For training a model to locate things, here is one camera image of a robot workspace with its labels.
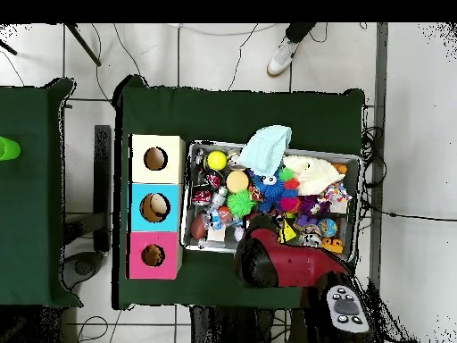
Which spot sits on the blue spiky ball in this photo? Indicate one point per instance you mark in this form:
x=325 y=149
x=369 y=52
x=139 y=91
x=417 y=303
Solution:
x=268 y=189

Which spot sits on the mint green cloth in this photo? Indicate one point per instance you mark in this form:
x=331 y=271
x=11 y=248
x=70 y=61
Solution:
x=265 y=150

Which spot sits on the pink spiky ball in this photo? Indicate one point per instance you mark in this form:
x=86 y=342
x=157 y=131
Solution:
x=290 y=204

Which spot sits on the cream knitted cloth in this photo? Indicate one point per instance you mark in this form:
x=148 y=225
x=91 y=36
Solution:
x=314 y=175

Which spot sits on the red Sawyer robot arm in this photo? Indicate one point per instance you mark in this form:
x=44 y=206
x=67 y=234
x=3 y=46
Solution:
x=285 y=264

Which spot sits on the wooden box with three holes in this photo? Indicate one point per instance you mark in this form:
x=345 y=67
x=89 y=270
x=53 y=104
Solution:
x=171 y=207

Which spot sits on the clear mesh bin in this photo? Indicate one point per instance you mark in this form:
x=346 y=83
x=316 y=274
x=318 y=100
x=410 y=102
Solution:
x=187 y=246

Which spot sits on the orange foam disc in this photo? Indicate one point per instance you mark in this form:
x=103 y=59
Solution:
x=237 y=181

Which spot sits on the green spiky ball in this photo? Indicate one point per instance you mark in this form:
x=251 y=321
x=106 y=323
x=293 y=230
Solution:
x=240 y=204

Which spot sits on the red soda can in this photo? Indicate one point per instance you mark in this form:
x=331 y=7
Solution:
x=202 y=195

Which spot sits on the yellow ball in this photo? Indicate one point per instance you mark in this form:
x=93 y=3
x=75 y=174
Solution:
x=216 y=160

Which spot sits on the brown toy football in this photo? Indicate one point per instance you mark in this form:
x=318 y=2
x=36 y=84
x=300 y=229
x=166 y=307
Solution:
x=198 y=227

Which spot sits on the dark green table cloth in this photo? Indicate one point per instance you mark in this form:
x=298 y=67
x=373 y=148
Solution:
x=214 y=114
x=36 y=179

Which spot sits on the colourful patterned cloth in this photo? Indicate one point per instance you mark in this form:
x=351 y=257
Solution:
x=337 y=193

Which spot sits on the person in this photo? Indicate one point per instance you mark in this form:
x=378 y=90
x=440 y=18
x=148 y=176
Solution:
x=283 y=53

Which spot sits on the black tripod leg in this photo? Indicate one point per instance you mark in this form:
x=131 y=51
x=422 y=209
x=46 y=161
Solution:
x=82 y=44

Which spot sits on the green cup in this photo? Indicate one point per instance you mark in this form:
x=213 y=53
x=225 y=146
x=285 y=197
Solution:
x=7 y=148

